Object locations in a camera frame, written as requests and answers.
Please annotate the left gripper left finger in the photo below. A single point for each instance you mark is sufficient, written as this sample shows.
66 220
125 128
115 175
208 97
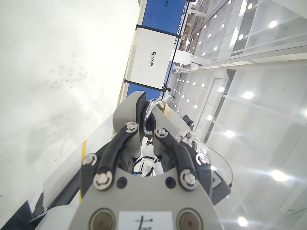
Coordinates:
124 111

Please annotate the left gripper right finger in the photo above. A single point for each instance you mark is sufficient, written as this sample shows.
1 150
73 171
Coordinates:
172 144

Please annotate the brass padlock with silver shackle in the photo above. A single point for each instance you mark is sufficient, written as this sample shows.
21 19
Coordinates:
149 108

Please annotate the blue partition panel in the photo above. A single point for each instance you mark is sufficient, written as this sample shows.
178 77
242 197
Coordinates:
135 90
165 8

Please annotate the white partition panel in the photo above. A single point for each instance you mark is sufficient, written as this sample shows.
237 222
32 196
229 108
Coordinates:
148 72

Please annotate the storage rack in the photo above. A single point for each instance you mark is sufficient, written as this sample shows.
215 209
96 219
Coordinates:
191 25

